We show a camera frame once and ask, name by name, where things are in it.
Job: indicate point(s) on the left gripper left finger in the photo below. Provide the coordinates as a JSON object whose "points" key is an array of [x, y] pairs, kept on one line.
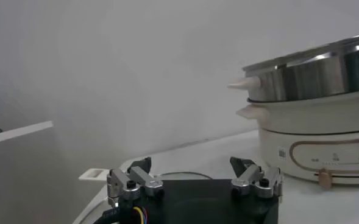
{"points": [[142, 179]]}

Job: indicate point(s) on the stainless steel steamer basket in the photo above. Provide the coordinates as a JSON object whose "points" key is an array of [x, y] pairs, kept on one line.
{"points": [[313, 79]]}

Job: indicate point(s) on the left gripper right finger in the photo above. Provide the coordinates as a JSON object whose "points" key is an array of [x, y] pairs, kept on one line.
{"points": [[252, 178]]}

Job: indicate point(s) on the cream electric cooker pot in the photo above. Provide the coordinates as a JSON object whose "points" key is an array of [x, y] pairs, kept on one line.
{"points": [[319, 118]]}

